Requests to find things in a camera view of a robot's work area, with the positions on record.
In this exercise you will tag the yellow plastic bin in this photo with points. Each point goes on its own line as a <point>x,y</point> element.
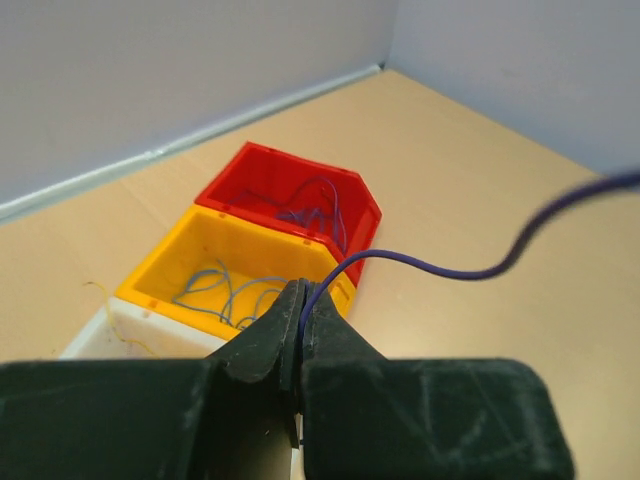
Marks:
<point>218,273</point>

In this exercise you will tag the white plastic bin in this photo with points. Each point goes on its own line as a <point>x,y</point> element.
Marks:
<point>122,330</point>

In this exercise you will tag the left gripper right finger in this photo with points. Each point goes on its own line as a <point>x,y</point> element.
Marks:
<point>369,417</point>

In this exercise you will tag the aluminium back rail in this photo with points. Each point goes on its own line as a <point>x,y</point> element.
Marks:
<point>51,195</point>

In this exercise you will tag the red plastic bin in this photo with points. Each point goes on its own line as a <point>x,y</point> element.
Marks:
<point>287,193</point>

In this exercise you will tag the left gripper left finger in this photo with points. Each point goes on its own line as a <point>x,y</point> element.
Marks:
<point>228,415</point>

